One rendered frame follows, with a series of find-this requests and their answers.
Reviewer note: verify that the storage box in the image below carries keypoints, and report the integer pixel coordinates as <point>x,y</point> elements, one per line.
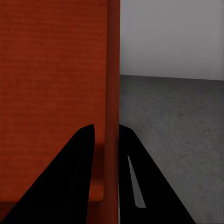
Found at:
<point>59,72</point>

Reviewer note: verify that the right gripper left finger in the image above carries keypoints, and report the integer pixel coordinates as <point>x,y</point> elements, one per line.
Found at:
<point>60,195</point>

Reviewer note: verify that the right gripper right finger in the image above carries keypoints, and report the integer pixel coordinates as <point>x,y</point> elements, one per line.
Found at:
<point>162,204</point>

